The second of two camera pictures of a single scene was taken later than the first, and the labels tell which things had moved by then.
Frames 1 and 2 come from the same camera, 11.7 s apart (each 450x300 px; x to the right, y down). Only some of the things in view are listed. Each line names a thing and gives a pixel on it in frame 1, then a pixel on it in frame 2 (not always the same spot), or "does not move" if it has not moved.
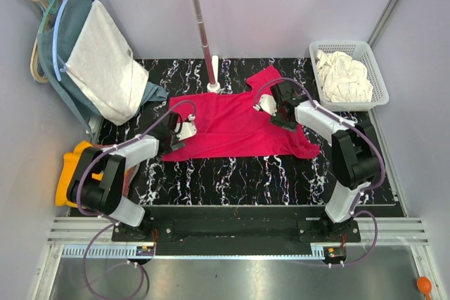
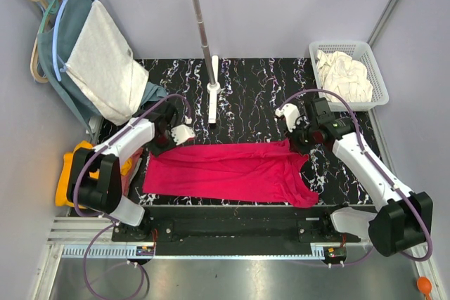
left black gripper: x=175 y=133 does not move
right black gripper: x=281 y=102 → x=299 y=142
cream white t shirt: x=343 y=79 does not move
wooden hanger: x=43 y=6 does not move
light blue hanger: x=58 y=61 does not move
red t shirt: x=228 y=125 → x=246 y=171
